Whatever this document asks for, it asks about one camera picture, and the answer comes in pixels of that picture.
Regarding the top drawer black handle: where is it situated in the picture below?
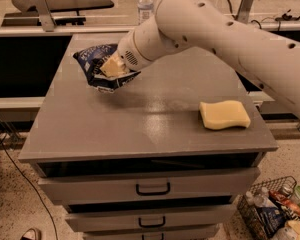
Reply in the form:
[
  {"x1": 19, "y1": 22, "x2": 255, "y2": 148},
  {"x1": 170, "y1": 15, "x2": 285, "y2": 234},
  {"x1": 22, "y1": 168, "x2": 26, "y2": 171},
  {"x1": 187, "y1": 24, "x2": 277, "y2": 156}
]
[{"x1": 135, "y1": 183, "x2": 171, "y2": 196}]

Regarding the right metal bracket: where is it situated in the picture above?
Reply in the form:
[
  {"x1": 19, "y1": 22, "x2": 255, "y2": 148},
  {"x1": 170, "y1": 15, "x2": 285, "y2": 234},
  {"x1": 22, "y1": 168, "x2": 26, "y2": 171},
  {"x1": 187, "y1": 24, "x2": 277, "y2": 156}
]
[{"x1": 235, "y1": 0, "x2": 254, "y2": 23}]

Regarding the bottom drawer black handle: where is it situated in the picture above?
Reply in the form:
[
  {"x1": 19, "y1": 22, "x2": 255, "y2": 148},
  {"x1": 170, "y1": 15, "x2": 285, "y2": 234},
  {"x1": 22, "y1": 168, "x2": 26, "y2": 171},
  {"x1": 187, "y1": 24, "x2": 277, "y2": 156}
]
[{"x1": 141, "y1": 232, "x2": 165, "y2": 240}]

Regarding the yellow sponge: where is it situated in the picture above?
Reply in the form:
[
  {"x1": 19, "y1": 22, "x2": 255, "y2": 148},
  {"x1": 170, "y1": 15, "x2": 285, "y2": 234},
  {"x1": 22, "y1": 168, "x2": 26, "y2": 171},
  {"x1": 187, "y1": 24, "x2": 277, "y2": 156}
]
[{"x1": 199, "y1": 100, "x2": 251, "y2": 130}]

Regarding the black wire basket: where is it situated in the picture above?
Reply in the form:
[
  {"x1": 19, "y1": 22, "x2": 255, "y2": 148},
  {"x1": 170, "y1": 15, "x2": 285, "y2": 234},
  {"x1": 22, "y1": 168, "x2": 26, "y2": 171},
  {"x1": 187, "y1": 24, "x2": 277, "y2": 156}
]
[{"x1": 237, "y1": 176, "x2": 296, "y2": 240}]

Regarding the grey drawer cabinet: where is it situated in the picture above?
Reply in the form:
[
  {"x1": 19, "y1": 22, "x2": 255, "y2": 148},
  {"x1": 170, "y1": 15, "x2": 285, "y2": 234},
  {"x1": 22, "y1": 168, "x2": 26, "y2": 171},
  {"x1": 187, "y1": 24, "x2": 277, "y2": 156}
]
[{"x1": 19, "y1": 33, "x2": 277, "y2": 240}]

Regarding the left metal bracket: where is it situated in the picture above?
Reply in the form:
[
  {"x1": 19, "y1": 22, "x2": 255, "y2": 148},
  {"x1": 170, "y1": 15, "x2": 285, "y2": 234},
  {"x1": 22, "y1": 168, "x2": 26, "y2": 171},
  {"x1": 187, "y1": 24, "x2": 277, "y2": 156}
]
[{"x1": 30, "y1": 0, "x2": 55, "y2": 32}]

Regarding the clear bottle in basket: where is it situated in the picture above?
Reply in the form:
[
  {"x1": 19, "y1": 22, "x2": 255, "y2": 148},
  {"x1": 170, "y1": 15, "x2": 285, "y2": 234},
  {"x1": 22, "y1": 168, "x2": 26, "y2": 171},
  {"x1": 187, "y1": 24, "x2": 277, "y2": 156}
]
[{"x1": 245, "y1": 187, "x2": 275, "y2": 208}]

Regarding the blue bag in basket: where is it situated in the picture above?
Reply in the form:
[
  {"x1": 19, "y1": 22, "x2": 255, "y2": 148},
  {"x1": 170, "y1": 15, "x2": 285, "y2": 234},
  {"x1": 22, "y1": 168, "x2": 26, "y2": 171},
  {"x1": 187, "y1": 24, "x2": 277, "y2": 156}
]
[{"x1": 257, "y1": 207, "x2": 285, "y2": 237}]

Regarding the blue chip bag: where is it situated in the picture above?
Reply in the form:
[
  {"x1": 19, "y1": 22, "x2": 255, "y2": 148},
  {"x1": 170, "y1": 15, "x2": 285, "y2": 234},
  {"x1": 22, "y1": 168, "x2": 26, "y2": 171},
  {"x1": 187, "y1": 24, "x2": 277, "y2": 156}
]
[{"x1": 73, "y1": 44, "x2": 139, "y2": 93}]

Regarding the shoe on floor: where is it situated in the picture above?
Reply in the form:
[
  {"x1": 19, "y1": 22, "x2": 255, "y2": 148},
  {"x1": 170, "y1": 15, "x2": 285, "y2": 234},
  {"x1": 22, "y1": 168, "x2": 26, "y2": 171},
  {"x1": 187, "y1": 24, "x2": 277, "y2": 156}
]
[{"x1": 20, "y1": 228, "x2": 41, "y2": 240}]

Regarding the black cable behind table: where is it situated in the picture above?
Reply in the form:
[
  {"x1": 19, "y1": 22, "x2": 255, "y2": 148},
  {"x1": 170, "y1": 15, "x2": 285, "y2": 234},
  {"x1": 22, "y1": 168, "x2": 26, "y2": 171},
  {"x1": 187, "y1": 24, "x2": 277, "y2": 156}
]
[{"x1": 223, "y1": 0, "x2": 296, "y2": 32}]

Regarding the black floor cable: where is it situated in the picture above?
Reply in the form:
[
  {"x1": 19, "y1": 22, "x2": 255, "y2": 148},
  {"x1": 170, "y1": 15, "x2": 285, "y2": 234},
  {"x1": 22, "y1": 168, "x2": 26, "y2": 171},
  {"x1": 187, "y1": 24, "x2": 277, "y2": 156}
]
[{"x1": 0, "y1": 110, "x2": 59, "y2": 240}]

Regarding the blue plastic water bottle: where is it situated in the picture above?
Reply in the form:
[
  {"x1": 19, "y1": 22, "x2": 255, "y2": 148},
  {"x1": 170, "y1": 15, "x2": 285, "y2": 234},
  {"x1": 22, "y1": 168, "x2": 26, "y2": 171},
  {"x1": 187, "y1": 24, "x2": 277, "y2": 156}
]
[{"x1": 137, "y1": 0, "x2": 154, "y2": 24}]

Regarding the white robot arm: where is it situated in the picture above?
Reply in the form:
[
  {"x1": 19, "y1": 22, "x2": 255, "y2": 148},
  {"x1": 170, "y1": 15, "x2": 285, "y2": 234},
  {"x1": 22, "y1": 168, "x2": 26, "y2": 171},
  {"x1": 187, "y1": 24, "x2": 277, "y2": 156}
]
[{"x1": 101, "y1": 0, "x2": 300, "y2": 120}]

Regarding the metal bracket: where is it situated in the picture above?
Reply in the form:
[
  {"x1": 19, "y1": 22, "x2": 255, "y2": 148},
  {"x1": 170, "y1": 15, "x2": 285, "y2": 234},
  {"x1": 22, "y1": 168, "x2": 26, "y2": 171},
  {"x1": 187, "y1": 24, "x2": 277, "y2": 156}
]
[
  {"x1": 235, "y1": 0, "x2": 254, "y2": 23},
  {"x1": 30, "y1": 0, "x2": 55, "y2": 32}
]

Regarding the drawer black handle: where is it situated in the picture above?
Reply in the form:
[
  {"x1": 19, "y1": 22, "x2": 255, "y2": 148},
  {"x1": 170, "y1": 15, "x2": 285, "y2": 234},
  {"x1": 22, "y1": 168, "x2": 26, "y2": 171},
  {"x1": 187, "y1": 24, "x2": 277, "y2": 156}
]
[
  {"x1": 135, "y1": 183, "x2": 171, "y2": 196},
  {"x1": 138, "y1": 216, "x2": 166, "y2": 228},
  {"x1": 141, "y1": 232, "x2": 165, "y2": 240}
]

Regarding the red packet in basket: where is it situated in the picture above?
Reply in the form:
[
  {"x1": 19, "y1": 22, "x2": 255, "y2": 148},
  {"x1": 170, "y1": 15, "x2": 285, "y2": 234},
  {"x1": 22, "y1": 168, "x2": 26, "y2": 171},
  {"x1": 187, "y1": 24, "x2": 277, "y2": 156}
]
[{"x1": 269, "y1": 190, "x2": 300, "y2": 216}]

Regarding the middle drawer black handle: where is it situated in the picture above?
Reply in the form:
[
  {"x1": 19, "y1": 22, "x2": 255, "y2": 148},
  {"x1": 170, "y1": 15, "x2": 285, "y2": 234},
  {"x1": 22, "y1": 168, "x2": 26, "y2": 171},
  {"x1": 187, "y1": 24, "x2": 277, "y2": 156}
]
[{"x1": 138, "y1": 216, "x2": 166, "y2": 228}]

